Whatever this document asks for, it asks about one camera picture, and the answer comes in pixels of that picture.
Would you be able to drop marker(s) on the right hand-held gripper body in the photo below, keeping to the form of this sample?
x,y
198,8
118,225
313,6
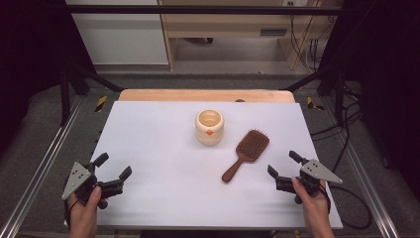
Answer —
x,y
317,172

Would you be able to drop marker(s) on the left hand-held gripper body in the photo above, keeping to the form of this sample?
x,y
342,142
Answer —
x,y
81,180

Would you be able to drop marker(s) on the brown wooden hairbrush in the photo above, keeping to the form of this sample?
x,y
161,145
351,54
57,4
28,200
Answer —
x,y
252,145

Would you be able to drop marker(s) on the cream ceramic cup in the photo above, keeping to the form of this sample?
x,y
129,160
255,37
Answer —
x,y
209,134

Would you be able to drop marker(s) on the person's left hand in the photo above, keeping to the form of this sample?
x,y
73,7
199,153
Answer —
x,y
84,210

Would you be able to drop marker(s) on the person's right hand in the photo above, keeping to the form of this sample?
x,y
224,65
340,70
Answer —
x,y
315,205

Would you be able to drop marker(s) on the black metal stand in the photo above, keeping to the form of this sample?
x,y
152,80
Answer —
x,y
65,99
339,99

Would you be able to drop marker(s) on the black curtain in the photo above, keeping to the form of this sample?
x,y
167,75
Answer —
x,y
29,66
389,82

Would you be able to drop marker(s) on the white cabinet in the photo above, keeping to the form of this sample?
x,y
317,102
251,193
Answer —
x,y
125,39

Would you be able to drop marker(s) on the light wooden desk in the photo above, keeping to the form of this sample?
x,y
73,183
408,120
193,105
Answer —
x,y
224,24

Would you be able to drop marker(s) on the aluminium floor rail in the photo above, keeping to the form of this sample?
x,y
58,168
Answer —
x,y
384,224
39,172

